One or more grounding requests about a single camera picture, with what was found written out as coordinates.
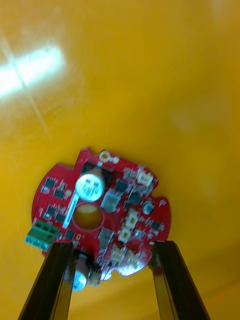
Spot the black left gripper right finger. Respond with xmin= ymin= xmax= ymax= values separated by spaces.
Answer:
xmin=148 ymin=239 xmax=211 ymax=320

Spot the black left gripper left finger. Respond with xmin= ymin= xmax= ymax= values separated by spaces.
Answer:
xmin=17 ymin=241 xmax=76 ymax=320

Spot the round red circuit board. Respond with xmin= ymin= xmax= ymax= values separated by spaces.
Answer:
xmin=24 ymin=147 xmax=172 ymax=292

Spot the yellow-orange plastic bin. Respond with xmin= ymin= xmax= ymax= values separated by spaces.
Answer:
xmin=0 ymin=0 xmax=240 ymax=320

